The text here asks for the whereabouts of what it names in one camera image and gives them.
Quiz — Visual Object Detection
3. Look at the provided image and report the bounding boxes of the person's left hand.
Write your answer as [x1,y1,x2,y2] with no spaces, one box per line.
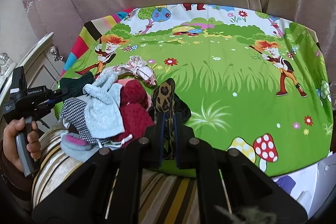
[2,117,42,172]

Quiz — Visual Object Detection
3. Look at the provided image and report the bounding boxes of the black white checkered sock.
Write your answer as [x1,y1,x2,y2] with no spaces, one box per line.
[60,98,112,144]

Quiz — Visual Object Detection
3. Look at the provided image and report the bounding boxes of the leopard print sock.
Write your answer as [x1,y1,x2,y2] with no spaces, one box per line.
[149,78,191,160]

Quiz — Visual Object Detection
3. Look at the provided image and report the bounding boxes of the dark red fuzzy sock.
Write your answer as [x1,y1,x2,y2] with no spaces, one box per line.
[112,80,154,142]

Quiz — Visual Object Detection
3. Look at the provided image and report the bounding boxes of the white ornate cabinet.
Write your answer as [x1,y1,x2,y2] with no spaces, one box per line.
[0,31,66,132]

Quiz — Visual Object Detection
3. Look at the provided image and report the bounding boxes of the floral pattern white sock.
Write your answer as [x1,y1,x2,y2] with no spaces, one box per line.
[100,56,157,87]

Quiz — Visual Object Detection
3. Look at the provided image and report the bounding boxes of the purple white storage box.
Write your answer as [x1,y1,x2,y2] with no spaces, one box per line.
[273,152,335,218]

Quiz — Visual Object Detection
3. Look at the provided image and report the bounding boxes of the light blue fuzzy sock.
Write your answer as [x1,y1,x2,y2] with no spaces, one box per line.
[83,72,125,139]

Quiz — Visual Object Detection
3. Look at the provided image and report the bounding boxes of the cartoon print green sheet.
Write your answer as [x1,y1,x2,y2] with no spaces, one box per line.
[62,4,333,176]

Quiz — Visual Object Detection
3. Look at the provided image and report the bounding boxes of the dark green knit sock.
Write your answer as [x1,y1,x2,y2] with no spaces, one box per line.
[59,71,94,101]

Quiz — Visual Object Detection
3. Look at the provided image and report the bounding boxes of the light blue pink slipper sock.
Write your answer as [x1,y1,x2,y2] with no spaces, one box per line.
[60,133,102,162]

